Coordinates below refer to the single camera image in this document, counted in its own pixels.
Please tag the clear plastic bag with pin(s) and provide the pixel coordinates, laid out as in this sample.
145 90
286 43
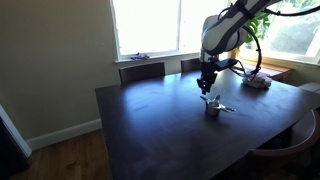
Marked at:
258 81

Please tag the white framed bay window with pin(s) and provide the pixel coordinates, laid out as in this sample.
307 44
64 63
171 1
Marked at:
300 59

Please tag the one-third steel measuring cup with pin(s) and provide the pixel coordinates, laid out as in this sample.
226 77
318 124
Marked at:
227 108

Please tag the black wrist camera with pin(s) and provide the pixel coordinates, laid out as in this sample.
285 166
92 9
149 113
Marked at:
227 64

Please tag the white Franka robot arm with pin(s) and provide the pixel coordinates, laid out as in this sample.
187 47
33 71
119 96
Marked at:
226 33

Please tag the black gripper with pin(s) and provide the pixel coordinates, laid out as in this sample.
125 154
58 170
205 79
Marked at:
209 70

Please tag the smallest steel measuring cup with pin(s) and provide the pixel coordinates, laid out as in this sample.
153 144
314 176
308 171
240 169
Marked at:
204 98

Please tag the curved-back wooden dining chair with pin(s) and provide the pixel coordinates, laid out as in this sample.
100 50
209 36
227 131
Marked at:
300 136

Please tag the wooden window bench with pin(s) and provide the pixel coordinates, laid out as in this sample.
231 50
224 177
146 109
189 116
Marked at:
280 71

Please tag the white baseboard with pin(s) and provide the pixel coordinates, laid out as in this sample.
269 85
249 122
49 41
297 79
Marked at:
66 133

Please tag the large steel measuring cup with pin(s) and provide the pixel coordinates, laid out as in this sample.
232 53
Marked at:
212 111

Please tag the dark wooden dining chair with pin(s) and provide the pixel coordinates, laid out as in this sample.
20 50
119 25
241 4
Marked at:
141 73
190 65

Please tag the white door frame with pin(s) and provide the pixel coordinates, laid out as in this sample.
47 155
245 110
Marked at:
16 136

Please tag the half steel measuring cup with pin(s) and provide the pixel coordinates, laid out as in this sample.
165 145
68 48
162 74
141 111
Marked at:
217 97

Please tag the green potted plant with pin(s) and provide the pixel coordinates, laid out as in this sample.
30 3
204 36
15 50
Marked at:
263 25

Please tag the grey padded surface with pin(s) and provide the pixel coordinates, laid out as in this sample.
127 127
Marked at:
311 87

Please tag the yellow plant pot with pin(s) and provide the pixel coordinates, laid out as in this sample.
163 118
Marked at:
235 53

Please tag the blue item on sill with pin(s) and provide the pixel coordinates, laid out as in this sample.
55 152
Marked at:
140 56

